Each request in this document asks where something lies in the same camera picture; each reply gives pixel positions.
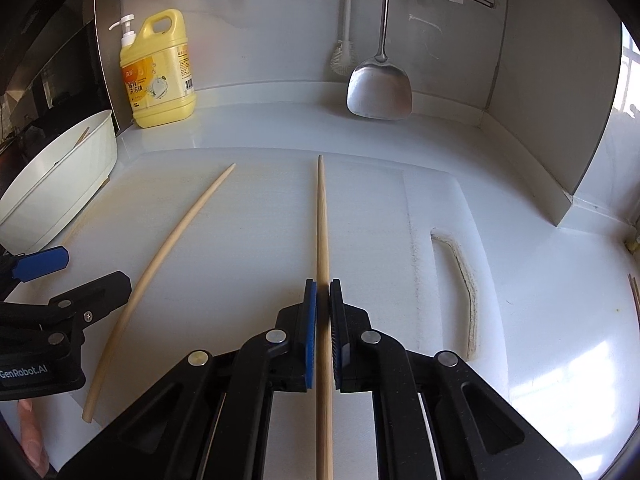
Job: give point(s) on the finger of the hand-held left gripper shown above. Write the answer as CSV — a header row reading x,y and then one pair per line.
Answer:
x,y
95,292
42,262

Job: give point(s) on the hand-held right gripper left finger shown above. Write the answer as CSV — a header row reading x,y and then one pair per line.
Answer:
x,y
310,330

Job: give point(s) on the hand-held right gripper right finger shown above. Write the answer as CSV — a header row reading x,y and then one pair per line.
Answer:
x,y
336,340

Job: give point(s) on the white plastic basin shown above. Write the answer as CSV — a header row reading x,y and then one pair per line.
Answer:
x,y
60,185

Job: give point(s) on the pile of wooden chopsticks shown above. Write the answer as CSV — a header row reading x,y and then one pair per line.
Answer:
x,y
635,292

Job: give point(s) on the person's left hand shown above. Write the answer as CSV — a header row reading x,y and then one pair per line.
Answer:
x,y
32,435

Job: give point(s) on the white cutting board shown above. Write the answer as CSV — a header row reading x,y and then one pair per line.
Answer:
x,y
250,235

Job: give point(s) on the yellow detergent pump bottle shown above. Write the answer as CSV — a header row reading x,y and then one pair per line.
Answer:
x,y
160,85

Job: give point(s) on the black range hood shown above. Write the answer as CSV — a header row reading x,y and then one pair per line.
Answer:
x,y
50,35

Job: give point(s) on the stainless steel spatula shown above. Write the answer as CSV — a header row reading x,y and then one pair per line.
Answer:
x,y
380,90

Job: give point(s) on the white bottle brush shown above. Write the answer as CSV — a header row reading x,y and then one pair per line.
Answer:
x,y
345,35

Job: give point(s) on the window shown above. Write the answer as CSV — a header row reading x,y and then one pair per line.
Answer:
x,y
631,70

